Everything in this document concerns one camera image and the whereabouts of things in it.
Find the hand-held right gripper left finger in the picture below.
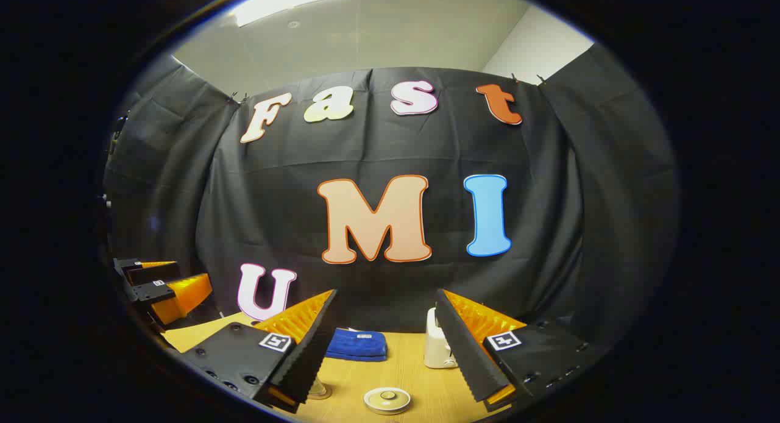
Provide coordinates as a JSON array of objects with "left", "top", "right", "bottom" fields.
[{"left": 181, "top": 289, "right": 339, "bottom": 414}]

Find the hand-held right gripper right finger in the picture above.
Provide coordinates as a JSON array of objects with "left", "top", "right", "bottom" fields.
[{"left": 434, "top": 289, "right": 604, "bottom": 411}]

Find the white toaster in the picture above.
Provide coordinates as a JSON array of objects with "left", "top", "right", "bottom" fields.
[{"left": 424, "top": 307, "right": 459, "bottom": 369}]

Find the blue folded towel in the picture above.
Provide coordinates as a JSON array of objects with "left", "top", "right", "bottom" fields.
[{"left": 325, "top": 329, "right": 388, "bottom": 363}]

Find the black backdrop cloth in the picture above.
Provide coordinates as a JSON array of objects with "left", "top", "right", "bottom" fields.
[{"left": 104, "top": 45, "right": 680, "bottom": 350}]

